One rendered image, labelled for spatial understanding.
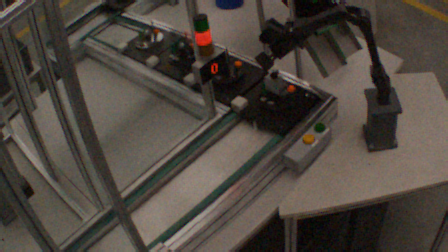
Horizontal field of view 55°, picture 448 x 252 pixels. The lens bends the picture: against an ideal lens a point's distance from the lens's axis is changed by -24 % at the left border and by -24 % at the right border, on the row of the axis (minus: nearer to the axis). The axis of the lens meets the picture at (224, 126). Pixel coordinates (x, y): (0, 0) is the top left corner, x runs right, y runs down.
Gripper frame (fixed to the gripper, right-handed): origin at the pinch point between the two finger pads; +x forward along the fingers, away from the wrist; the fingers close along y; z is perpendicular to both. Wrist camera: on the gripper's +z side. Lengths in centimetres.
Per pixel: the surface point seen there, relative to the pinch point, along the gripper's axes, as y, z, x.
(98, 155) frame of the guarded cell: 83, 7, -39
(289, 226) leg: 31, -51, 13
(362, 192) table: 11, -58, -10
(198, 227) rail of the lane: 59, -27, 5
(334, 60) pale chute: -30.3, -17.0, 5.8
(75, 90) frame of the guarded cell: 83, 20, -54
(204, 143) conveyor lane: 29.6, -8.7, 23.0
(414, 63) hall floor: -190, -73, 93
